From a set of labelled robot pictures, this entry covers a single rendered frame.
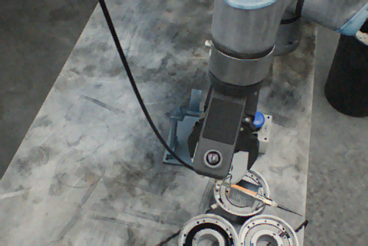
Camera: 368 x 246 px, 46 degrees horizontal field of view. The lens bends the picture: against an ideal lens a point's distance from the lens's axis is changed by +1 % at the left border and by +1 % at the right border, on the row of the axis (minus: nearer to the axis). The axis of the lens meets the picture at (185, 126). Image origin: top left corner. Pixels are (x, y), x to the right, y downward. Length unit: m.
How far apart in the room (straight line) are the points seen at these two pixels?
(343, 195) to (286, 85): 0.91
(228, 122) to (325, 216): 1.32
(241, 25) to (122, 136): 0.53
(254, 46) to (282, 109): 0.54
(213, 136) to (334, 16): 0.54
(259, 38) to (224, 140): 0.13
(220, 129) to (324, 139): 1.50
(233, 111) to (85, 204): 0.43
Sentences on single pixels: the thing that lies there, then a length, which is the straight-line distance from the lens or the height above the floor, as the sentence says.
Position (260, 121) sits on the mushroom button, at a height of 0.87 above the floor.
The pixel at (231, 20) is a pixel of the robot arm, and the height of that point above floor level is 1.27.
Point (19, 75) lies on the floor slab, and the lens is 2.27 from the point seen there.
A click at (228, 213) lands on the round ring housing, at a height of 0.83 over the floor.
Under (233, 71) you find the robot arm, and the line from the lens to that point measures 0.50.
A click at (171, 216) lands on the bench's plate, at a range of 0.84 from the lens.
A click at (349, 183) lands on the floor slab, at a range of 1.92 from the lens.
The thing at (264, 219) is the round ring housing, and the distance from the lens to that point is 0.82.
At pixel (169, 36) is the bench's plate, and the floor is 0.80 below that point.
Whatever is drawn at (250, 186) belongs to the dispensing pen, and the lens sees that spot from 0.80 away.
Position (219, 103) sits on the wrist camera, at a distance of 0.53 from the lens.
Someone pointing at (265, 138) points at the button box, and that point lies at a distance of 0.89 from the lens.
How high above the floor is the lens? 1.56
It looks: 54 degrees down
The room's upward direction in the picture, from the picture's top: 1 degrees clockwise
